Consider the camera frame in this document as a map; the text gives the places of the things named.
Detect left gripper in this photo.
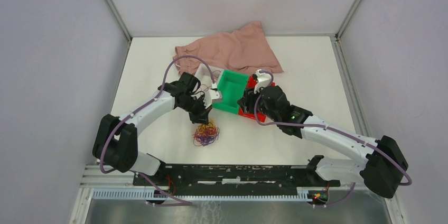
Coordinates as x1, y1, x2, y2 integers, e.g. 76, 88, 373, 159
179, 94, 213, 125

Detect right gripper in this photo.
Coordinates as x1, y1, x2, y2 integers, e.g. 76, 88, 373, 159
237, 82, 279, 123

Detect coloured cable pile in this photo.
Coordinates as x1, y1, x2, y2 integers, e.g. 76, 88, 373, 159
192, 119, 220, 147

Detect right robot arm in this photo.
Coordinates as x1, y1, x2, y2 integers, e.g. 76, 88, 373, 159
212, 86, 412, 198

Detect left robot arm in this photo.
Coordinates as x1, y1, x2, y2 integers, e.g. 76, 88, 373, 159
92, 72, 220, 185

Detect red plastic bin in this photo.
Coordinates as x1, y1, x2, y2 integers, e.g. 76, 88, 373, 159
238, 73, 275, 122

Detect green plastic bin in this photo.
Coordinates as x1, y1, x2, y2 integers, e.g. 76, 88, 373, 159
213, 70, 249, 114

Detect translucent white bin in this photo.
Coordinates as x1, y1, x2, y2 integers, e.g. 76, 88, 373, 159
194, 63, 224, 92

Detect pink cloth shorts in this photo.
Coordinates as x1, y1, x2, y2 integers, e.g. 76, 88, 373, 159
173, 21, 284, 75

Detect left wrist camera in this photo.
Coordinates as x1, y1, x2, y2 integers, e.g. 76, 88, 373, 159
204, 88, 222, 108

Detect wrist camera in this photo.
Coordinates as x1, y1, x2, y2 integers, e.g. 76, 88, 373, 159
253, 69, 274, 93
204, 88, 222, 108

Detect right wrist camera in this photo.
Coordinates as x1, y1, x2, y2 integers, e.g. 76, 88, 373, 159
253, 69, 274, 93

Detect red cables in white bin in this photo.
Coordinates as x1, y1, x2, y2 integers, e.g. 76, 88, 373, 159
194, 70, 223, 97

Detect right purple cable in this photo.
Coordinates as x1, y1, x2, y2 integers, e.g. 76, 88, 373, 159
254, 70, 413, 186

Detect purple cable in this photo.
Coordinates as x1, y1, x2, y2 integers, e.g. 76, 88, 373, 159
254, 70, 413, 186
99, 55, 219, 175

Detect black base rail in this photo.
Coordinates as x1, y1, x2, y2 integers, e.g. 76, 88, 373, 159
133, 155, 341, 196

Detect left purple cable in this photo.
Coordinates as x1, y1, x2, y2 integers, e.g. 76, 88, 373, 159
99, 55, 219, 175

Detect white cable duct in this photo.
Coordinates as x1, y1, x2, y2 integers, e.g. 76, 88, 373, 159
92, 188, 312, 202

